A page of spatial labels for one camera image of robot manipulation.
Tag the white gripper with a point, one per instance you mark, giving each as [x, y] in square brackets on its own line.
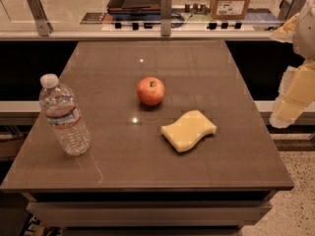
[306, 33]

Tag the clear plastic water bottle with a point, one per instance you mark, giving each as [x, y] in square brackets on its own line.
[60, 106]

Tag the brown cardboard box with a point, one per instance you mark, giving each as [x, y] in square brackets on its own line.
[229, 9]

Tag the yellow wavy sponge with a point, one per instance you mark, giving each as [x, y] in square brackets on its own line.
[188, 130]

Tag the red apple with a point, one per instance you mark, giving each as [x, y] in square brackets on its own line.
[150, 91]

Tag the brown table with drawers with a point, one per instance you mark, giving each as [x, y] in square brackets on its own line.
[132, 176]

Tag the right metal rail bracket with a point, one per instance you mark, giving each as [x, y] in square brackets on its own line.
[293, 2]

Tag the metal rail bracket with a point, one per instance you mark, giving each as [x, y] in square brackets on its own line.
[293, 2]
[43, 26]
[165, 17]

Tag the middle metal rail bracket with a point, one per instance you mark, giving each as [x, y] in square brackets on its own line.
[165, 17]

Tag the left metal rail bracket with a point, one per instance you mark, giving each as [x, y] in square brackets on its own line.
[43, 26]

